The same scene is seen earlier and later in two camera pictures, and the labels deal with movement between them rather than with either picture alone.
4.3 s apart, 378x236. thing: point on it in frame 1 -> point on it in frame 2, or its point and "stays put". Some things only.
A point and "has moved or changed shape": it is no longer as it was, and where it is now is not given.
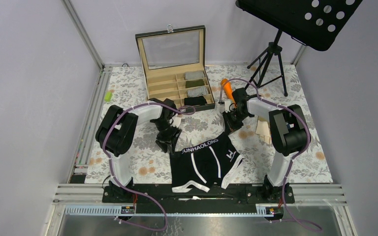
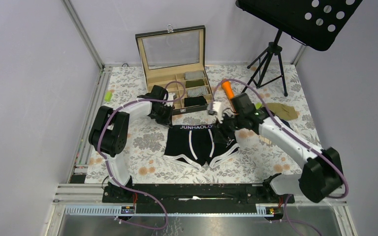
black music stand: (317, 23) stays put
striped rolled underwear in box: (197, 91) stays put
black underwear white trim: (203, 165) has moved or changed shape
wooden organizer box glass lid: (173, 60) stays put
